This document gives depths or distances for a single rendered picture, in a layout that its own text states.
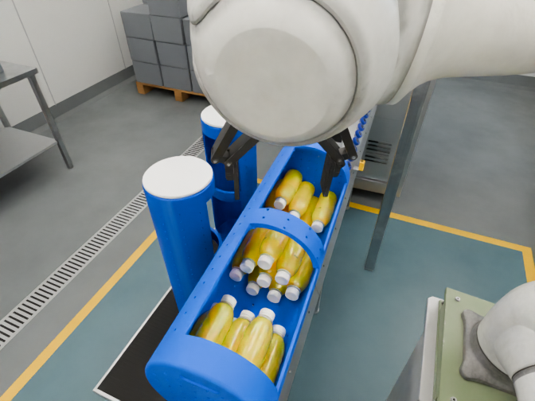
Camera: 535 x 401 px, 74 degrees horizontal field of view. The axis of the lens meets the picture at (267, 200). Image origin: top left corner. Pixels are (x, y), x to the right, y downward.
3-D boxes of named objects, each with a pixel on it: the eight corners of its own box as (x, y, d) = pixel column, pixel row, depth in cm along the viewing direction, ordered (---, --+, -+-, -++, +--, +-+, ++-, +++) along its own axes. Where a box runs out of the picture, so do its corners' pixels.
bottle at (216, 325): (193, 354, 76) (226, 293, 88) (177, 356, 81) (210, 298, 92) (214, 371, 78) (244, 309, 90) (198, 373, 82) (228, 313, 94)
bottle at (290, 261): (302, 246, 113) (285, 286, 101) (285, 234, 112) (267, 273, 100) (314, 237, 108) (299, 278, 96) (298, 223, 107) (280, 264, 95)
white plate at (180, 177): (165, 207, 129) (165, 209, 129) (226, 176, 143) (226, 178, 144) (129, 173, 144) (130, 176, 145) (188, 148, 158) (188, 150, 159)
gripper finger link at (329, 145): (288, 102, 46) (298, 95, 45) (333, 150, 53) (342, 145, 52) (292, 121, 43) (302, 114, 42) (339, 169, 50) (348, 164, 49)
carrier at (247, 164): (220, 217, 253) (212, 247, 232) (206, 102, 196) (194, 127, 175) (260, 219, 251) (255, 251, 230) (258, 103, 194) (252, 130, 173)
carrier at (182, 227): (197, 335, 186) (239, 302, 201) (165, 210, 129) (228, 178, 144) (168, 300, 202) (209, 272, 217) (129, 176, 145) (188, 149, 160)
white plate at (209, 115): (207, 100, 195) (207, 102, 196) (195, 125, 174) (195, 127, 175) (257, 102, 193) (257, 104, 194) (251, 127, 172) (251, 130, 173)
